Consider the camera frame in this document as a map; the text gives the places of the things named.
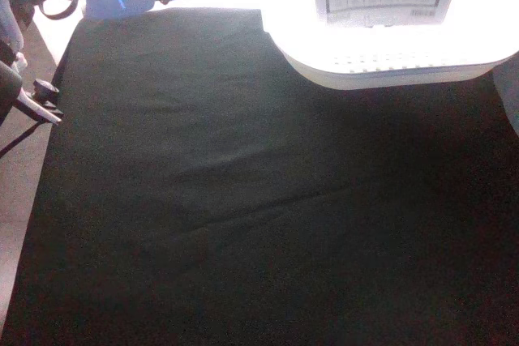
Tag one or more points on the black table cloth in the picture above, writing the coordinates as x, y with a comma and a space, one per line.
263, 200

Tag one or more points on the white studded plastic tray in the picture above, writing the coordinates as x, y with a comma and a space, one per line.
405, 74

